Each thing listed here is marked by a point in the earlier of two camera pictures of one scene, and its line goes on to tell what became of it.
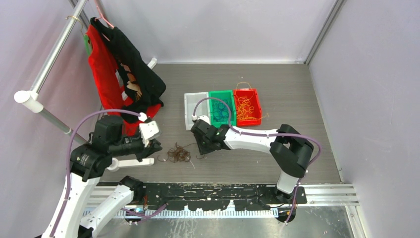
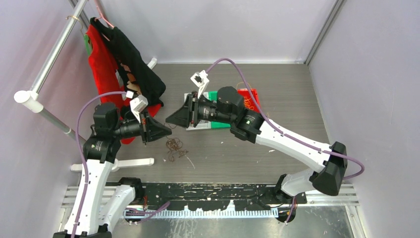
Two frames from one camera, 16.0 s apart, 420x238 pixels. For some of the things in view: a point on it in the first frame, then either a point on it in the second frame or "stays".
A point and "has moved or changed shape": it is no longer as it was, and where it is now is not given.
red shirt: x=104 y=62 stays
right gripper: x=203 y=149 → x=183 y=116
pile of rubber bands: x=179 y=153 has moved or changed shape
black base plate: x=198 y=196 stays
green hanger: x=86 y=37 stays
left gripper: x=153 y=145 → x=151 y=129
